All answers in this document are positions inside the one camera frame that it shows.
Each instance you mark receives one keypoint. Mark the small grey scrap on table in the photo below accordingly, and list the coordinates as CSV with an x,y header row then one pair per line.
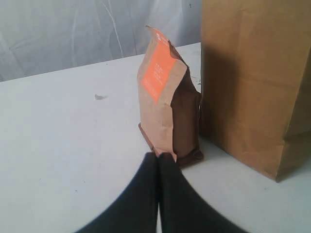
x,y
100,97

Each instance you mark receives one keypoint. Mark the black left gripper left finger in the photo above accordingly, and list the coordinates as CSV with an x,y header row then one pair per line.
x,y
136,208

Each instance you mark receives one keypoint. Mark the brown pouch with orange label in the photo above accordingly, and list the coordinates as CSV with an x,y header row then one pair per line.
x,y
169,102

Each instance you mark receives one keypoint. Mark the brown paper bag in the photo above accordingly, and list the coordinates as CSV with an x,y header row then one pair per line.
x,y
256,82

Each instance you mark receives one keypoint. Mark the white backdrop curtain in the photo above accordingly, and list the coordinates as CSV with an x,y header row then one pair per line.
x,y
40,36

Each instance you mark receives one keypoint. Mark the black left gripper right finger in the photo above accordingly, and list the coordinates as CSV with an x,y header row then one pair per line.
x,y
182,210

